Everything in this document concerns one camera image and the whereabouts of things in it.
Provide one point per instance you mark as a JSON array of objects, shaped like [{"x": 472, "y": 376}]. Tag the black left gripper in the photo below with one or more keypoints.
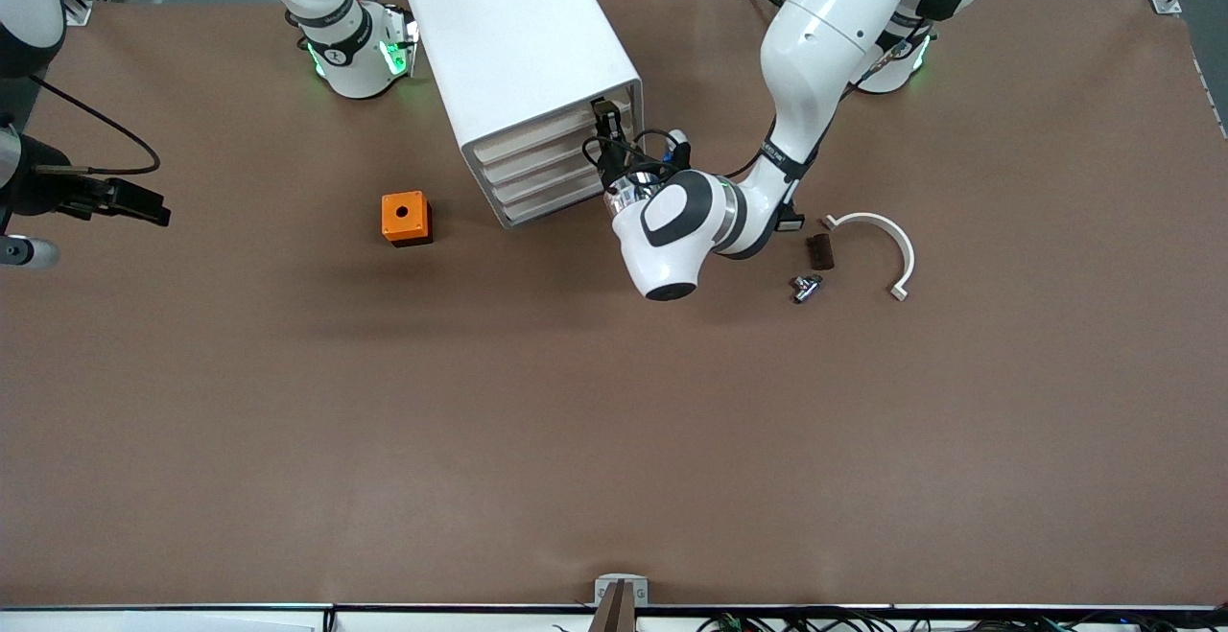
[{"x": 612, "y": 166}]

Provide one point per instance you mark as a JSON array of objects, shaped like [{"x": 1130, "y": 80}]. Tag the white drawer cabinet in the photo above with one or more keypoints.
[{"x": 508, "y": 28}]

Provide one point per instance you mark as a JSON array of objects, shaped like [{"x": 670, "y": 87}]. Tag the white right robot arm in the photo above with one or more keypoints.
[{"x": 350, "y": 66}]

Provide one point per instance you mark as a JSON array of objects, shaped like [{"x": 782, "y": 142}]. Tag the white flat panel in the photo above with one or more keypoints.
[{"x": 144, "y": 622}]

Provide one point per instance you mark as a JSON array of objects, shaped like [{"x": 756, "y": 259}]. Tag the orange button enclosure box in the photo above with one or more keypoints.
[{"x": 391, "y": 205}]

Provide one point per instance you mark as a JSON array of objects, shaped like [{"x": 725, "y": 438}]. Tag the brown post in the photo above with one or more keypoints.
[{"x": 614, "y": 613}]

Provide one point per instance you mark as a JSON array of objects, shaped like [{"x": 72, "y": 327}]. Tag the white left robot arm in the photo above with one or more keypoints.
[{"x": 825, "y": 37}]

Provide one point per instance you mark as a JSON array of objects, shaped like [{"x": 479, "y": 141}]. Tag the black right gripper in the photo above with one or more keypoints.
[{"x": 46, "y": 191}]

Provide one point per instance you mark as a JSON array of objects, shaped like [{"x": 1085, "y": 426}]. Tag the white plastic drawer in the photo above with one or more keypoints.
[
  {"x": 556, "y": 197},
  {"x": 537, "y": 134},
  {"x": 542, "y": 155},
  {"x": 547, "y": 176}
]

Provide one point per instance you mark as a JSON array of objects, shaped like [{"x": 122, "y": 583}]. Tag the white curved plastic bracket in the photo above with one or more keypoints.
[{"x": 868, "y": 218}]

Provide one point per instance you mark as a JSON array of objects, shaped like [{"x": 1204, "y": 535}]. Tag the small black switch module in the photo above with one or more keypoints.
[{"x": 792, "y": 222}]

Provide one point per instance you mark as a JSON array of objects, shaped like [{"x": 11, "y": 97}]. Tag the silver metal fitting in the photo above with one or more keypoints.
[{"x": 806, "y": 289}]

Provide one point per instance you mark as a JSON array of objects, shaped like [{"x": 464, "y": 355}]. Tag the brown terminal block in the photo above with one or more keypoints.
[{"x": 821, "y": 252}]

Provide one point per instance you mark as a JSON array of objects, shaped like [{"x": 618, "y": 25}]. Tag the grey metal bracket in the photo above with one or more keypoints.
[{"x": 604, "y": 586}]

